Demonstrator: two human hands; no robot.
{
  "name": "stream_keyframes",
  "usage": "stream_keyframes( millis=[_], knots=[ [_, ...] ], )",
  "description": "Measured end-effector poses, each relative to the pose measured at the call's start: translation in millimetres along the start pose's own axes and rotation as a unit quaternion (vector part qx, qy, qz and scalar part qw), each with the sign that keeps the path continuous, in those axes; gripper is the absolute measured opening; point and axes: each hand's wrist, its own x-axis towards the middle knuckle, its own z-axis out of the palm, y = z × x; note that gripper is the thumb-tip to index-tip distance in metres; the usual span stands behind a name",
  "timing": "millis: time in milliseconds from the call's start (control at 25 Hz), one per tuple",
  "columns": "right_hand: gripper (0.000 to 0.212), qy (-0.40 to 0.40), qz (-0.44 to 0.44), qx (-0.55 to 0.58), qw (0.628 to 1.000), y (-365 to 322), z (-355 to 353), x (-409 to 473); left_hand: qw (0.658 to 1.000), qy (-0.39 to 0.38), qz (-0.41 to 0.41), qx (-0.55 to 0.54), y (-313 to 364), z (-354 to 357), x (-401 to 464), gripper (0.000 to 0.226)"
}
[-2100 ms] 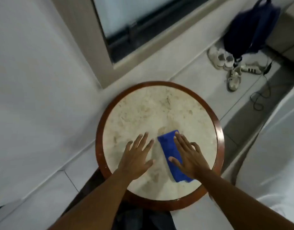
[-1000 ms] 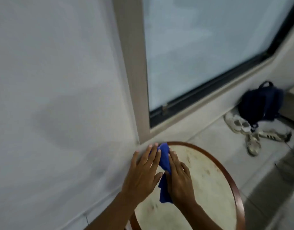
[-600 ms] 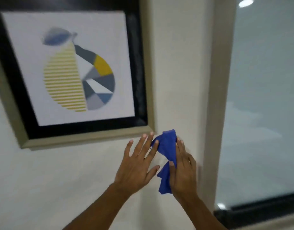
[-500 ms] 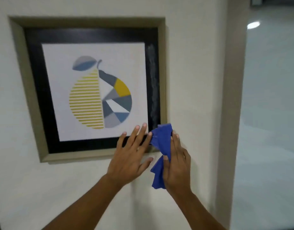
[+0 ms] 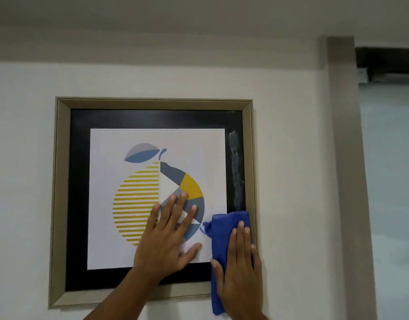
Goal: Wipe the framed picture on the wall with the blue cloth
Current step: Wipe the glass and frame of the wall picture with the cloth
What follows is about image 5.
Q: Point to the person's right little finger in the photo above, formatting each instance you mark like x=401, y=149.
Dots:
x=256, y=261

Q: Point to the person's left little finger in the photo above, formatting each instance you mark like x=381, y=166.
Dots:
x=152, y=219

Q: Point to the person's left forearm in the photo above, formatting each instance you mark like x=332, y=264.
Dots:
x=124, y=299

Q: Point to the black door head rail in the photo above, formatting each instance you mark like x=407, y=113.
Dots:
x=387, y=63

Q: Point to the person's right hand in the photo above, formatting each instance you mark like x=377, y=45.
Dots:
x=239, y=286

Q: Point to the framed lemon art picture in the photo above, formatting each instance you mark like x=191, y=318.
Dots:
x=78, y=136

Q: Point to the person's right middle finger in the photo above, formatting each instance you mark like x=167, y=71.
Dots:
x=240, y=243

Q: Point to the person's right forearm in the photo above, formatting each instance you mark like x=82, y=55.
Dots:
x=247, y=317

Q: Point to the person's left middle finger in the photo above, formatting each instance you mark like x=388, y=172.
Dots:
x=179, y=213

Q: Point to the person's left thumb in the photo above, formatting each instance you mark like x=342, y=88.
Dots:
x=190, y=254

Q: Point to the person's right thumb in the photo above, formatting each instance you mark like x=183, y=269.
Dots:
x=217, y=274

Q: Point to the person's left hand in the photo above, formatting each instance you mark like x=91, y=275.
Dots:
x=161, y=253

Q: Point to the blue microfiber cloth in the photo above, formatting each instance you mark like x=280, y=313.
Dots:
x=221, y=229

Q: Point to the beige door frame post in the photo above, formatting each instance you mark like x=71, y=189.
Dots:
x=347, y=163

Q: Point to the frosted glass door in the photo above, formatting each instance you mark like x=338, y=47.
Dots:
x=391, y=196

